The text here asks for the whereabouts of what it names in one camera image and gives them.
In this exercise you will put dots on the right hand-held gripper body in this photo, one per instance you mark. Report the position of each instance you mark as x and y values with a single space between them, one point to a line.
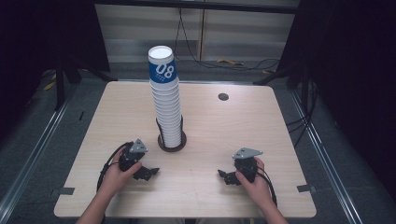
247 168

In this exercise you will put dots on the person's left hand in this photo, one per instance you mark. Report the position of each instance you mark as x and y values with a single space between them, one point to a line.
118 179

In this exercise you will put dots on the black metal stand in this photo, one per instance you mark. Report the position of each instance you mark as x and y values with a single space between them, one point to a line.
280 74
59 84

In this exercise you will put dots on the metal floor rail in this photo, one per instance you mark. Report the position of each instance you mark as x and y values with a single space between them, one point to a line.
31 155
325 152

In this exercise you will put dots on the small yellow strip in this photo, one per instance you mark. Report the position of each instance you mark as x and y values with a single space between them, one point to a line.
266 72

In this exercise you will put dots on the long yellow strip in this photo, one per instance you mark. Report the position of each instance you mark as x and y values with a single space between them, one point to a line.
230 62

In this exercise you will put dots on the black tape strip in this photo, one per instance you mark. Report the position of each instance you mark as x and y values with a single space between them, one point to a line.
81 115

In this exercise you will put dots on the dark curtain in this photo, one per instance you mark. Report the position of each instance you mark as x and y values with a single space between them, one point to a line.
351 77
37 37

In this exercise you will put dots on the stack of white paper cups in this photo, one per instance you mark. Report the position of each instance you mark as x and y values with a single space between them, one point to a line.
168 112

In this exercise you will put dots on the black cup holder stand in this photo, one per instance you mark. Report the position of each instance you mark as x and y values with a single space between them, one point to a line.
172 148

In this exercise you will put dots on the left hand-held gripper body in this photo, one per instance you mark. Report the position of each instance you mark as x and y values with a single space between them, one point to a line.
130 157

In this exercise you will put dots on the round dark table grommet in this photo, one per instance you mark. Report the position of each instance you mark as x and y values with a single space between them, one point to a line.
223 96

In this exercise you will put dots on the grey tape piece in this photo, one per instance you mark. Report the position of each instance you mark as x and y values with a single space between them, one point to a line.
63 190
306 188

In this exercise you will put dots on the yellow floor strip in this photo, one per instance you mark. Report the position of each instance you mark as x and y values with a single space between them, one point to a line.
49 86

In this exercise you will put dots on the white slatted blind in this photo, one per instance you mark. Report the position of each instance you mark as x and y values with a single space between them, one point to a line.
134 28

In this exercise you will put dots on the person's right hand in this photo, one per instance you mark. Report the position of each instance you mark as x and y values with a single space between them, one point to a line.
257 189

